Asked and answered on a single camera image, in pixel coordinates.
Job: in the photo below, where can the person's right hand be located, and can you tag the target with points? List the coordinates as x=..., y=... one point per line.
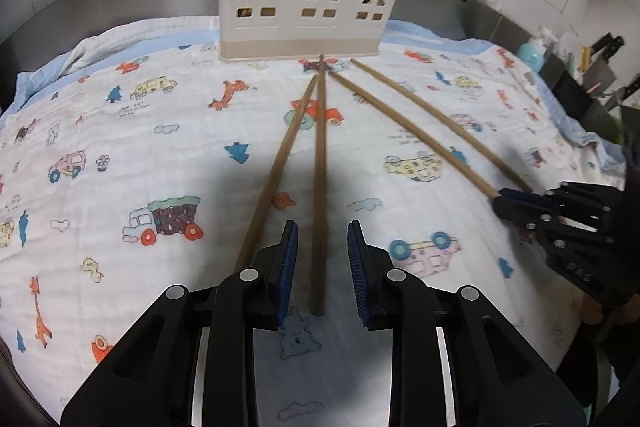
x=592, y=309

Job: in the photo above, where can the orange kitchen utensil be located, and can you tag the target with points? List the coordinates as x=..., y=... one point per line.
x=585, y=57

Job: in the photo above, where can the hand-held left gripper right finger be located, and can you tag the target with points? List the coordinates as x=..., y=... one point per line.
x=357, y=277

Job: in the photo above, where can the blue dish soap bottle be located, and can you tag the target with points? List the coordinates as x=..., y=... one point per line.
x=530, y=54

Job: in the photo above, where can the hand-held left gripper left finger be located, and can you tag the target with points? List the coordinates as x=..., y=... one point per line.
x=287, y=277

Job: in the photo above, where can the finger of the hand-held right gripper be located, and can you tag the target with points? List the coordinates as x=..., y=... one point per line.
x=525, y=197
x=515, y=213

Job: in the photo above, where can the white spatula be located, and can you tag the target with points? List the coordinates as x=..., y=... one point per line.
x=567, y=42

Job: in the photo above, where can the printed cartoon blanket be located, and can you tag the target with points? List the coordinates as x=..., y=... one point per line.
x=150, y=132

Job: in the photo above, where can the black utensil container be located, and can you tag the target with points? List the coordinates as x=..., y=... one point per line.
x=567, y=89

